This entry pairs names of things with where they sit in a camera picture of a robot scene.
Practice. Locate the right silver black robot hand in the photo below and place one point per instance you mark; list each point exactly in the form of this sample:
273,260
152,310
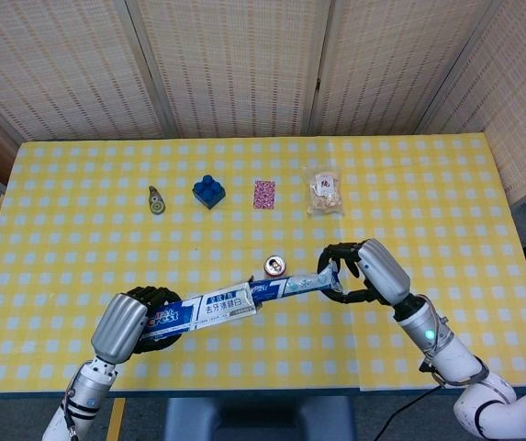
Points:
384,271

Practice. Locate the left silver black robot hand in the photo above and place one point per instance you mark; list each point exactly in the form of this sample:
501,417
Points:
118,326

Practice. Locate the blue white toothpaste tube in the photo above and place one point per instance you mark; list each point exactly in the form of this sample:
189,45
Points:
290,287

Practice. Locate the blue white toothpaste box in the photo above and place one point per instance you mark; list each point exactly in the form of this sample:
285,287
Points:
216,305

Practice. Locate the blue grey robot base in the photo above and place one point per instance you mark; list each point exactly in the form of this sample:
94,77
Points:
258,420

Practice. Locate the yellow white checked tablecloth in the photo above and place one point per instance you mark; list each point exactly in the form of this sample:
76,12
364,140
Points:
106,248

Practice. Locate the clear snack bag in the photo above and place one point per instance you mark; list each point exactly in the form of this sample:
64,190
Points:
324,193

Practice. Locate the red cartoon drink can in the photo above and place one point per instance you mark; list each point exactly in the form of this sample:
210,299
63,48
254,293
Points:
275,265

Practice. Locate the green correction tape dispenser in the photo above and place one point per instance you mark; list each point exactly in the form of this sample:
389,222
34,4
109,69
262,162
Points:
156,204

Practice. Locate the blue studded building block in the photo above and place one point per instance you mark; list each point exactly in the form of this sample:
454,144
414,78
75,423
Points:
208,193

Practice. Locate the beige woven folding screen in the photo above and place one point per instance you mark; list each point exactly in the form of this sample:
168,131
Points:
244,64

